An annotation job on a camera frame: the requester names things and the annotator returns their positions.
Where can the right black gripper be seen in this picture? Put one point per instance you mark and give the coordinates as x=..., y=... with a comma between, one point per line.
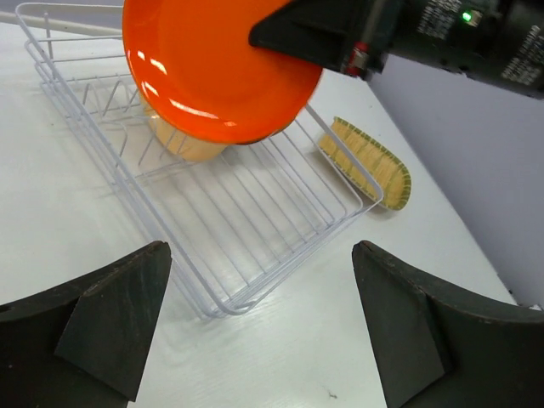
x=499, y=43

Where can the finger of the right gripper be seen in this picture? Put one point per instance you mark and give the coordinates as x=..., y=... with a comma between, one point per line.
x=321, y=32

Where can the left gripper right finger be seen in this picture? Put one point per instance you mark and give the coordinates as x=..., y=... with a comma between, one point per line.
x=439, y=345

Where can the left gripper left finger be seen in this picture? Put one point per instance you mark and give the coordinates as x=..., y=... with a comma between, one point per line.
x=85, y=343

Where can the orange translucent plate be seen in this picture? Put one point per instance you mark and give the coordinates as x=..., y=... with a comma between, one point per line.
x=194, y=65

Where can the yellow bamboo-pattern rectangular plate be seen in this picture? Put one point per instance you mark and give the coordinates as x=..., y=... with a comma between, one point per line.
x=390, y=173

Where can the tan round plate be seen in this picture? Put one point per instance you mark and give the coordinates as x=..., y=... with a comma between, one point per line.
x=188, y=148

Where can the white wire dish rack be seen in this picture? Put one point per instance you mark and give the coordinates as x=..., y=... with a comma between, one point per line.
x=238, y=225

